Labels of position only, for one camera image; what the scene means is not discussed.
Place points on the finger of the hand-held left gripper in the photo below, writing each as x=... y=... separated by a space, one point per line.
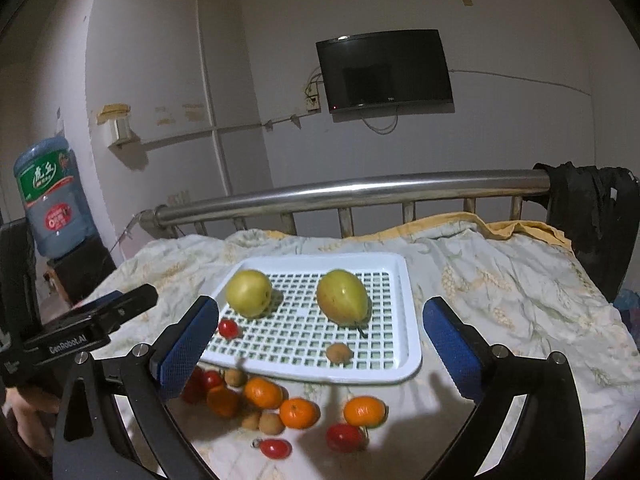
x=127 y=302

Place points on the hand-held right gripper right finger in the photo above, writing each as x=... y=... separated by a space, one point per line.
x=452 y=347

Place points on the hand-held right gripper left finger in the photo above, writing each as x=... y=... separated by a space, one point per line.
x=186 y=347

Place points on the red cherry tomato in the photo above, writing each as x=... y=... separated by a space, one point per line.
x=195 y=385
x=212 y=379
x=275 y=447
x=344 y=436
x=228 y=328

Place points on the brown longan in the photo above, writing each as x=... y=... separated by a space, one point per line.
x=271 y=420
x=339 y=352
x=250 y=419
x=235 y=376

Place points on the orange tangerine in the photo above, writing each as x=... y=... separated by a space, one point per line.
x=299 y=412
x=365 y=411
x=262 y=392
x=222 y=402

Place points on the white plastic grid tray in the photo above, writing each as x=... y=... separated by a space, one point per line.
x=310 y=263

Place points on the person's left hand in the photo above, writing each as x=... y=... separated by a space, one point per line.
x=25 y=412

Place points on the black stand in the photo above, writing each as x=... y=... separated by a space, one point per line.
x=82 y=270

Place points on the leaf-print blanket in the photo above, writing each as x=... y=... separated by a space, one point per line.
x=500 y=300

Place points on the round yellow pear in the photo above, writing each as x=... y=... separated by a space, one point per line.
x=248 y=293

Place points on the yellow-green pear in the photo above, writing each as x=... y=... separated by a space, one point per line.
x=342 y=295

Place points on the blue water jug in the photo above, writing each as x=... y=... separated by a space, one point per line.
x=47 y=195

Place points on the yellow bed sheet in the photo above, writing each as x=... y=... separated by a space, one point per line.
x=525 y=230

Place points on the blue cloth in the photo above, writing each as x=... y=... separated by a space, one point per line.
x=630 y=307

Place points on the black bag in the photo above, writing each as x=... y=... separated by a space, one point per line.
x=585 y=210

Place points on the white wall pipe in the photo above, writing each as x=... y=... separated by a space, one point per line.
x=222 y=160

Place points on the white wall box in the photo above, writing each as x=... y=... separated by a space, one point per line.
x=121 y=130

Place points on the metal bed rail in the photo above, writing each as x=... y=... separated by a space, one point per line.
x=350 y=190

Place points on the white wall socket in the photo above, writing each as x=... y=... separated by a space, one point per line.
x=312 y=101

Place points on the black wall television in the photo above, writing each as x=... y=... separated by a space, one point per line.
x=385 y=70

